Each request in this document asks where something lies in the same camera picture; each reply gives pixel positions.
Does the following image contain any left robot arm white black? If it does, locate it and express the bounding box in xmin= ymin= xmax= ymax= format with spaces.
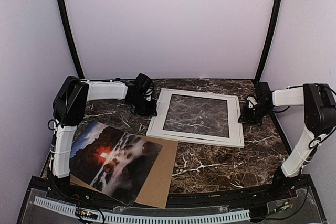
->
xmin=48 ymin=73 xmax=157 ymax=178

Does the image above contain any dark landscape photo print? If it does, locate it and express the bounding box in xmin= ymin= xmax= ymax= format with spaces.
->
xmin=69 ymin=121 xmax=162 ymax=206

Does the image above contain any black corner post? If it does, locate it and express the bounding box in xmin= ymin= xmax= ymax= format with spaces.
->
xmin=254 ymin=0 xmax=281 ymax=83
xmin=57 ymin=0 xmax=85 ymax=79

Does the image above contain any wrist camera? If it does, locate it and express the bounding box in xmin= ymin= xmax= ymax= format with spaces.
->
xmin=246 ymin=96 xmax=258 ymax=109
xmin=144 ymin=84 xmax=155 ymax=101

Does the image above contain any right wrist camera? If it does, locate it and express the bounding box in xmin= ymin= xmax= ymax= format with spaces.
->
xmin=246 ymin=96 xmax=258 ymax=109

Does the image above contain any black front rail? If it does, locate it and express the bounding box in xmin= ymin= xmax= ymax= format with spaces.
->
xmin=47 ymin=182 xmax=297 ymax=209

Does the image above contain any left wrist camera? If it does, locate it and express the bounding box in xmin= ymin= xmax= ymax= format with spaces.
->
xmin=144 ymin=84 xmax=155 ymax=101

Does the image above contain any white slotted cable duct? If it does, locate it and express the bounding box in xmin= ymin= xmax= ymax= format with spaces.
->
xmin=33 ymin=196 xmax=250 ymax=223

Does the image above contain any white mat board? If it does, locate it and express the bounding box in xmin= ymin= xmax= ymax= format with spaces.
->
xmin=147 ymin=89 xmax=244 ymax=146

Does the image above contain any left black corner post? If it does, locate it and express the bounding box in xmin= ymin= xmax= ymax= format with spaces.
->
xmin=57 ymin=0 xmax=85 ymax=79

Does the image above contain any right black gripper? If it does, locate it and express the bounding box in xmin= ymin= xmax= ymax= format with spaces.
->
xmin=238 ymin=103 xmax=274 ymax=125

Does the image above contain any clear acrylic sheet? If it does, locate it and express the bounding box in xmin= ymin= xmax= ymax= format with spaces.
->
xmin=163 ymin=94 xmax=229 ymax=138

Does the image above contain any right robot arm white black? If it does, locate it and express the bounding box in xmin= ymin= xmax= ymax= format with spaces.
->
xmin=238 ymin=82 xmax=335 ymax=179

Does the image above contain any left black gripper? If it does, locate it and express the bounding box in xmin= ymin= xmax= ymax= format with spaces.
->
xmin=130 ymin=95 xmax=158 ymax=117

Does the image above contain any small green circuit board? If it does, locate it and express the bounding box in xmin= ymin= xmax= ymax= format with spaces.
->
xmin=75 ymin=208 xmax=98 ymax=220

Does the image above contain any right black corner post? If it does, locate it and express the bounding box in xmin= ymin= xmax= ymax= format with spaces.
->
xmin=254 ymin=0 xmax=281 ymax=83

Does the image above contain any brown cardboard backing board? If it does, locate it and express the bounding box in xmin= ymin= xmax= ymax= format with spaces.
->
xmin=70 ymin=136 xmax=178 ymax=208

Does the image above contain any white picture frame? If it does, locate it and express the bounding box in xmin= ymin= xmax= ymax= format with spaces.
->
xmin=145 ymin=87 xmax=245 ymax=148

